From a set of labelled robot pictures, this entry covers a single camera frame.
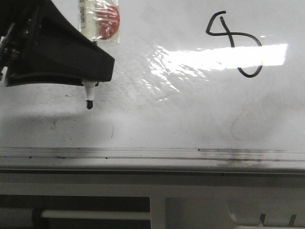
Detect metal other-arm gripper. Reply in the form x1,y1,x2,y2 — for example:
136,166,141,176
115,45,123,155
0,0,115,87

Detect white black-tip whiteboard marker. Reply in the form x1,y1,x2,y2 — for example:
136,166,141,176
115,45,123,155
79,0,121,109

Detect white whiteboard with aluminium frame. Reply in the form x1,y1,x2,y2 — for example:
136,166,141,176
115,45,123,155
0,0,305,173

